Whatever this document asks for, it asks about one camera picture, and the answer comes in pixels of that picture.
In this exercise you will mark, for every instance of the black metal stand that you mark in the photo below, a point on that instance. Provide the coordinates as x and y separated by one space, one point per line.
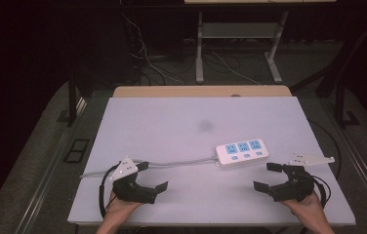
72 104
340 107

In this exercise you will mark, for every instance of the black floor socket frame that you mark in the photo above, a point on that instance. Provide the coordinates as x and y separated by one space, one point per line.
76 151

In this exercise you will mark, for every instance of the aluminium floor rail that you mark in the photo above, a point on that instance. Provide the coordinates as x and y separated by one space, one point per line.
363 169
49 175

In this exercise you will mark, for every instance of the person's left hand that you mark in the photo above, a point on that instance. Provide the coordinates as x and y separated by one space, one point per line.
121 208

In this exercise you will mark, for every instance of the person's right hand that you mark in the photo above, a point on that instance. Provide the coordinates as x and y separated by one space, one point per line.
305 208

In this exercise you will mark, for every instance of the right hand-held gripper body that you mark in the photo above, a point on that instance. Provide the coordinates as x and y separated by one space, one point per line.
297 187

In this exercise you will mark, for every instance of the wooden table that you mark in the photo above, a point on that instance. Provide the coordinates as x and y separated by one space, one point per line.
201 91

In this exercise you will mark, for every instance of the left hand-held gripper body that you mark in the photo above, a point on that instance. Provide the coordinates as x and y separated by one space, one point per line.
129 188

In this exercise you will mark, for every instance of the white power strip blue sockets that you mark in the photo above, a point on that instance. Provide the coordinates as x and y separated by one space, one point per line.
241 155

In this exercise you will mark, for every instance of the white metal frame desk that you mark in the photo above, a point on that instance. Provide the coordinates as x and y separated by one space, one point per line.
199 48

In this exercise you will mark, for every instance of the white board table cover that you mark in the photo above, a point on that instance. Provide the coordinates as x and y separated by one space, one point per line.
188 130

